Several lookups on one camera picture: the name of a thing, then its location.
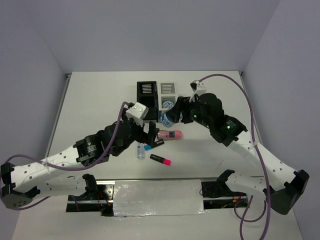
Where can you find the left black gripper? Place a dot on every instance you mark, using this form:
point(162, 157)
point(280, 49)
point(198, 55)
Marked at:
point(148, 138)

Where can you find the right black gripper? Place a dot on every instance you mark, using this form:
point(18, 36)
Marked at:
point(182, 103)

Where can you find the pink cylindrical tube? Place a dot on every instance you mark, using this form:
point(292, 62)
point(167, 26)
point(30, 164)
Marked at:
point(169, 135)

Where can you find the blue slime jar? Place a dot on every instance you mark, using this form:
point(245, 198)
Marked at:
point(167, 104)
point(170, 118)

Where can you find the clear spray bottle blue cap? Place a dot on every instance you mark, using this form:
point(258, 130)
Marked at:
point(140, 151)

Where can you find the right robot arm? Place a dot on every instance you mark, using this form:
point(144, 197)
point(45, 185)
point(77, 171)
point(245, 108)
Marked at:
point(283, 185)

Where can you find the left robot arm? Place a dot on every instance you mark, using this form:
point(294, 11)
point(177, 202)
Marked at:
point(24, 183)

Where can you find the blue highlighter marker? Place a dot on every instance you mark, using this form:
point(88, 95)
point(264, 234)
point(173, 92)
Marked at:
point(150, 147)

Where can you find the white organizer container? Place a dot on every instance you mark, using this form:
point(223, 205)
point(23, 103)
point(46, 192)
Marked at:
point(166, 91)

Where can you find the pink highlighter marker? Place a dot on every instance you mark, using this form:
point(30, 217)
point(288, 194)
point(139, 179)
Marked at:
point(160, 159)

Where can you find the black organizer container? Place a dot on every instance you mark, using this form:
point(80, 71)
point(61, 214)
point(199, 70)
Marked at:
point(147, 94)

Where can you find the silver tape cover panel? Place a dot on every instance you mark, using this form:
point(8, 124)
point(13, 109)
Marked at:
point(157, 198)

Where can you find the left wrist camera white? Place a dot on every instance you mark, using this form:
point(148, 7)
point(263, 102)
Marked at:
point(137, 112)

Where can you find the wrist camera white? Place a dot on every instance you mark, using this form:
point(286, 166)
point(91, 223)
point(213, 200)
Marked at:
point(198, 89)
point(137, 112)

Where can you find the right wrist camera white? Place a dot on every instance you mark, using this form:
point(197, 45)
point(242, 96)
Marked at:
point(198, 89)

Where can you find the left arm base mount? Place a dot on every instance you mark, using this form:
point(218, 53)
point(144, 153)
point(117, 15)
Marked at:
point(101, 201)

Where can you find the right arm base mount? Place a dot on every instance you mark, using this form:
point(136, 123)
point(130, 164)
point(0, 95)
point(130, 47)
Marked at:
point(217, 196)

